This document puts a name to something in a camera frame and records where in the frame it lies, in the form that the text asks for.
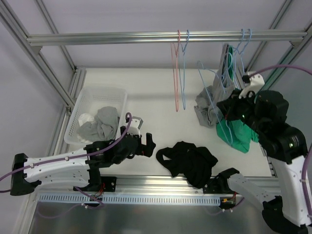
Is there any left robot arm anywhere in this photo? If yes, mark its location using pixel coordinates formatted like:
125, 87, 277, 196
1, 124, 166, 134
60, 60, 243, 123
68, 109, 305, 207
10, 126, 156, 196

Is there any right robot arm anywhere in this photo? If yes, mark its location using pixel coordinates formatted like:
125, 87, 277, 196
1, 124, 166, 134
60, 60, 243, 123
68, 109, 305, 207
207, 90, 312, 234

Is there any white plastic basket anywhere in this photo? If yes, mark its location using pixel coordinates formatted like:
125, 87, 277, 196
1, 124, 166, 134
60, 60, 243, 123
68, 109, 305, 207
64, 86, 128, 148

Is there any empty blue hanger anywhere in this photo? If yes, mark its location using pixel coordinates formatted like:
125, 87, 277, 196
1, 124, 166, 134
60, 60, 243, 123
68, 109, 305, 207
240, 28, 252, 73

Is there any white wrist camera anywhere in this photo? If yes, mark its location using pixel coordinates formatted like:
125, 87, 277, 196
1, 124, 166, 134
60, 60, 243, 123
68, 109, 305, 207
238, 72, 265, 99
127, 117, 143, 136

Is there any aluminium frame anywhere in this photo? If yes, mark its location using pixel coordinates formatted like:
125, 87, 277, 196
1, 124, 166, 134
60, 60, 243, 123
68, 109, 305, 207
0, 0, 312, 234

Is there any purple cable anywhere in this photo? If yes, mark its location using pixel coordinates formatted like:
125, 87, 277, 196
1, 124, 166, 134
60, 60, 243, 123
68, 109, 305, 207
246, 64, 312, 220
0, 112, 134, 195

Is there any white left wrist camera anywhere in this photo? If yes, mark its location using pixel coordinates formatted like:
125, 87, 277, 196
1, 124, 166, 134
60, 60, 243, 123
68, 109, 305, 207
127, 117, 143, 136

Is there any blue hanger of grey top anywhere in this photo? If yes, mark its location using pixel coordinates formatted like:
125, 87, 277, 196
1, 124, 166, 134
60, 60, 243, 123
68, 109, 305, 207
179, 30, 190, 110

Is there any white tank top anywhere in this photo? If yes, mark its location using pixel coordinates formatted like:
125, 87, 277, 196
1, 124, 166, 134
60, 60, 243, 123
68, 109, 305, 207
77, 113, 95, 143

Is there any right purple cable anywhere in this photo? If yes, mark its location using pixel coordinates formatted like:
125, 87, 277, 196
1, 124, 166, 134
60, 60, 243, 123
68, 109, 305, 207
246, 64, 312, 220

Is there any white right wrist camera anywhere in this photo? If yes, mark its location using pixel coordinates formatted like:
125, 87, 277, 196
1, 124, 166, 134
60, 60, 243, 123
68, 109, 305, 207
238, 72, 265, 99

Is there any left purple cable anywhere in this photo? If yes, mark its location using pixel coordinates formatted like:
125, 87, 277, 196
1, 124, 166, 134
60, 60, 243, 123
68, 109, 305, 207
0, 112, 134, 195

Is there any dark grey tank top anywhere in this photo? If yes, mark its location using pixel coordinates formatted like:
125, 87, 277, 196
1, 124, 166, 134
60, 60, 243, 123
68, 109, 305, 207
194, 43, 235, 127

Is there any black tank top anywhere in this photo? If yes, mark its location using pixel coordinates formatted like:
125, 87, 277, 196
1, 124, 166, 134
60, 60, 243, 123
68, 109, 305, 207
156, 141, 218, 189

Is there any green tank top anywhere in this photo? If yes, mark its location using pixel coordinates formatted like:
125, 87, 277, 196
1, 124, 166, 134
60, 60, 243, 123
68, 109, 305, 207
214, 44, 258, 153

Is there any white slotted cable duct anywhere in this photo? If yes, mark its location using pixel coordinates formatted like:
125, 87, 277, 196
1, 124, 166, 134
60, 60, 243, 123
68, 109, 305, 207
37, 193, 221, 206

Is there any blue hanger of black top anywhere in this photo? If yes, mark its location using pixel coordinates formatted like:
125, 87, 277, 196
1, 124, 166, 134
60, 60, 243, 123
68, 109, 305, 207
194, 61, 235, 146

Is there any aluminium hanging rail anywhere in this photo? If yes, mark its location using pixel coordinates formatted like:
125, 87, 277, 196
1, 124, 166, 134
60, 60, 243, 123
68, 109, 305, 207
27, 29, 308, 46

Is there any blue hanger of green top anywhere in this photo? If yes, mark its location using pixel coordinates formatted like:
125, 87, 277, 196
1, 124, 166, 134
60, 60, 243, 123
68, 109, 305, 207
226, 29, 246, 82

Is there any pink wire hanger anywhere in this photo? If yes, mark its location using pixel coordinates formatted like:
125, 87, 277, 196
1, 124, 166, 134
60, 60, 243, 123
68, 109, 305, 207
170, 30, 180, 112

